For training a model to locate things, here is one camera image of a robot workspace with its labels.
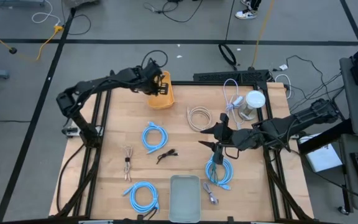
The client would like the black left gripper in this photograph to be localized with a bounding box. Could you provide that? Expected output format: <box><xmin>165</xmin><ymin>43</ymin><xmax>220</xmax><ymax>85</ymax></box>
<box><xmin>135</xmin><ymin>58</ymin><xmax>170</xmax><ymax>96</ymax></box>

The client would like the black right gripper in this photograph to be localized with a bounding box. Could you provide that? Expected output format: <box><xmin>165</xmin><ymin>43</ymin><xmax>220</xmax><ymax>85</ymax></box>
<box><xmin>198</xmin><ymin>113</ymin><xmax>265</xmax><ymax>166</ymax></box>

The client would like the orange plastic basket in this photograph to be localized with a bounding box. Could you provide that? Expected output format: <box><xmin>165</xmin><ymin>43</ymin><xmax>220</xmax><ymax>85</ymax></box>
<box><xmin>147</xmin><ymin>70</ymin><xmax>176</xmax><ymax>110</ymax></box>

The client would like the beige USB cable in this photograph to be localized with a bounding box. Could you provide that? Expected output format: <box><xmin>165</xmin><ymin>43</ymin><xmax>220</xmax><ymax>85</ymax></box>
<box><xmin>186</xmin><ymin>106</ymin><xmax>213</xmax><ymax>133</ymax></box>

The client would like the blue ethernet cable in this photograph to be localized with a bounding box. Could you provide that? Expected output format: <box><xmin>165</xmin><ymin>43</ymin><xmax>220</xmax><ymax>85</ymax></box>
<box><xmin>204</xmin><ymin>154</ymin><xmax>234</xmax><ymax>191</ymax></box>
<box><xmin>122</xmin><ymin>181</ymin><xmax>160</xmax><ymax>214</ymax></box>
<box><xmin>140</xmin><ymin>121</ymin><xmax>169</xmax><ymax>156</ymax></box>

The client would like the white paper sheet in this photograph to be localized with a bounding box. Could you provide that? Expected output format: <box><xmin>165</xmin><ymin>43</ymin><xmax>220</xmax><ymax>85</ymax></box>
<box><xmin>298</xmin><ymin>133</ymin><xmax>343</xmax><ymax>174</ymax></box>

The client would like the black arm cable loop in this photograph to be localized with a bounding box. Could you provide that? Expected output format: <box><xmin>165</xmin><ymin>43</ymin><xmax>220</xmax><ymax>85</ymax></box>
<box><xmin>140</xmin><ymin>49</ymin><xmax>169</xmax><ymax>68</ymax></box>

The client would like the white USB cable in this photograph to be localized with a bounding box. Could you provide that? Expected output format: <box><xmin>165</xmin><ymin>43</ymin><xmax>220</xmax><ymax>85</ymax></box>
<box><xmin>223</xmin><ymin>78</ymin><xmax>247</xmax><ymax>131</ymax></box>

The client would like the short black cable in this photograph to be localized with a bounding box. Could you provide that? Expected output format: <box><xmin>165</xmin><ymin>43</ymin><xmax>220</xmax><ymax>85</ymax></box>
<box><xmin>155</xmin><ymin>148</ymin><xmax>179</xmax><ymax>165</ymax></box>

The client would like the short grey braided cable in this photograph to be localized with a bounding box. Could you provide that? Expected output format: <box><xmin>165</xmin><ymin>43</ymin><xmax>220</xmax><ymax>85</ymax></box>
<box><xmin>202</xmin><ymin>182</ymin><xmax>219</xmax><ymax>206</ymax></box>

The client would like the black coiled floor cable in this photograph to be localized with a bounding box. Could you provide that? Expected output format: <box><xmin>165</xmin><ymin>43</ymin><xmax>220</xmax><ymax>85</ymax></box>
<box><xmin>218</xmin><ymin>42</ymin><xmax>238</xmax><ymax>68</ymax></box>

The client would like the beige braided tied cable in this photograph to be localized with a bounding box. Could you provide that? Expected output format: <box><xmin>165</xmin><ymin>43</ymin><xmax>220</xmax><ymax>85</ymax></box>
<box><xmin>122</xmin><ymin>144</ymin><xmax>134</xmax><ymax>183</ymax></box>

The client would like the white cable by frame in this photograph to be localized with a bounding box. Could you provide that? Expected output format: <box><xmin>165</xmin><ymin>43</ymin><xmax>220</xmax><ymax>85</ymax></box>
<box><xmin>274</xmin><ymin>73</ymin><xmax>292</xmax><ymax>100</ymax></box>

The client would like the orange floor cable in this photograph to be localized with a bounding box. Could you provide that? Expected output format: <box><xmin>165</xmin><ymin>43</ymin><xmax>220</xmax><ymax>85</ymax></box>
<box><xmin>250</xmin><ymin>0</ymin><xmax>275</xmax><ymax>70</ymax></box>

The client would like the black cable bundle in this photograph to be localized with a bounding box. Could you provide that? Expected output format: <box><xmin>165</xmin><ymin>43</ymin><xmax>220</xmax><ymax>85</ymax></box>
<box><xmin>286</xmin><ymin>55</ymin><xmax>344</xmax><ymax>113</ymax></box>

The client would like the yellow floor cable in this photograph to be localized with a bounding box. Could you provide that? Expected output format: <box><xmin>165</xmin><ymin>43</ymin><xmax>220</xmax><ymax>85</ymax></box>
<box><xmin>0</xmin><ymin>21</ymin><xmax>65</xmax><ymax>62</ymax></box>

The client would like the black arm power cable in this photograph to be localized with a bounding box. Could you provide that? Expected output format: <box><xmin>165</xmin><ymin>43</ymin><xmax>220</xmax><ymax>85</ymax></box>
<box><xmin>56</xmin><ymin>143</ymin><xmax>86</xmax><ymax>213</ymax></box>

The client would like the black cart cable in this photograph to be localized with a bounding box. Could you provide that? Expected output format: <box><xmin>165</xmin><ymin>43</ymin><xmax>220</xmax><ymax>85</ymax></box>
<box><xmin>303</xmin><ymin>167</ymin><xmax>358</xmax><ymax>207</ymax></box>

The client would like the white floor cable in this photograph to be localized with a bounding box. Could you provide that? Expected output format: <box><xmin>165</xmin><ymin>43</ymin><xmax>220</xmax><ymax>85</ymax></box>
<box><xmin>31</xmin><ymin>0</ymin><xmax>62</xmax><ymax>27</ymax></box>

